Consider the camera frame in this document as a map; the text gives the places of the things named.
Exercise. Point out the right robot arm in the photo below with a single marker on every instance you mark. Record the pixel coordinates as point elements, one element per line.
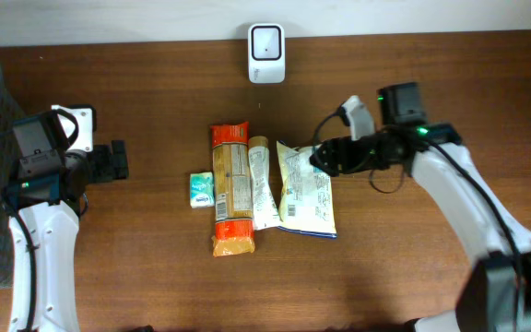
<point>497,295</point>

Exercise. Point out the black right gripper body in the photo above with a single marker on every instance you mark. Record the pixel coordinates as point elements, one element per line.
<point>362,153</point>

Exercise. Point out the yellow snack bag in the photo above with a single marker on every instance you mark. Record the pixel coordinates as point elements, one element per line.
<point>306,201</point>

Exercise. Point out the small teal tissue pack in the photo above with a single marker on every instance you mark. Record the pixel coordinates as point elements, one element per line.
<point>202,190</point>

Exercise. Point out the orange pasta packet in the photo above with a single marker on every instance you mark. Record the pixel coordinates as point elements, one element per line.
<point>234,226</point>

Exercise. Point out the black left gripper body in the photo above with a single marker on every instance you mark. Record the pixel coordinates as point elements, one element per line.
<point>100,164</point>

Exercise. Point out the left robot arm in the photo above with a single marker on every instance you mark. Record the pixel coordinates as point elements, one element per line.
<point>45,200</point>

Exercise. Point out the white tube with tan cap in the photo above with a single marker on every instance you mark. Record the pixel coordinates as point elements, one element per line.
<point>265,210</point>

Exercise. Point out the white barcode scanner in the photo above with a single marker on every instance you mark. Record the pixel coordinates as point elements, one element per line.
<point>266,44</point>

